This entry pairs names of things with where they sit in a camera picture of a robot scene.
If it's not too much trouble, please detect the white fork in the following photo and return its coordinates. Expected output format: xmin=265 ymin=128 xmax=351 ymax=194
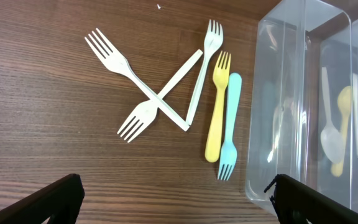
xmin=186 ymin=20 xmax=224 ymax=125
xmin=85 ymin=28 xmax=190 ymax=131

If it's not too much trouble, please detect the clear white spoon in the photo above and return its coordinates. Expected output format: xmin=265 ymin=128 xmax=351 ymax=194
xmin=320 ymin=67 xmax=345 ymax=164

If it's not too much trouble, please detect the yellow plastic fork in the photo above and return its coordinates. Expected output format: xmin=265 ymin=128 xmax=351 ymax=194
xmin=204 ymin=51 xmax=231 ymax=162

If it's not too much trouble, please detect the left clear plastic container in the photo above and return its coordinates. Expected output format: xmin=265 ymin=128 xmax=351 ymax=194
xmin=245 ymin=1 xmax=349 ymax=213

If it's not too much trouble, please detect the right clear plastic container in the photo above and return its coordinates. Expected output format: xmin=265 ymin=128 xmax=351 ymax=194
xmin=306 ymin=1 xmax=358 ymax=213

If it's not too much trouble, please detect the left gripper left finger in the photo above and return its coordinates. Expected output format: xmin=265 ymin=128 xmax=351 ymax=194
xmin=0 ymin=174 xmax=85 ymax=223

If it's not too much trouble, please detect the light blue plastic fork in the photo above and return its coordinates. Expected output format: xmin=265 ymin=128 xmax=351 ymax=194
xmin=218 ymin=73 xmax=242 ymax=180

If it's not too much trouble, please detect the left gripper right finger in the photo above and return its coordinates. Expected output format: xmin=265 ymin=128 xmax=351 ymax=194
xmin=264 ymin=174 xmax=358 ymax=224

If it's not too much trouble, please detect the clear plastic container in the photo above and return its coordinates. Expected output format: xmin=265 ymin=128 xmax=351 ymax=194
xmin=245 ymin=1 xmax=349 ymax=213
xmin=306 ymin=1 xmax=358 ymax=213

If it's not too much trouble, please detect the white fork crossing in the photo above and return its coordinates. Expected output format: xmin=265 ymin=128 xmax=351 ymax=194
xmin=117 ymin=49 xmax=203 ymax=142

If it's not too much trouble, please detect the yellow plastic spoon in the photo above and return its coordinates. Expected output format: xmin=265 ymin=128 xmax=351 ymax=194
xmin=331 ymin=86 xmax=352 ymax=177

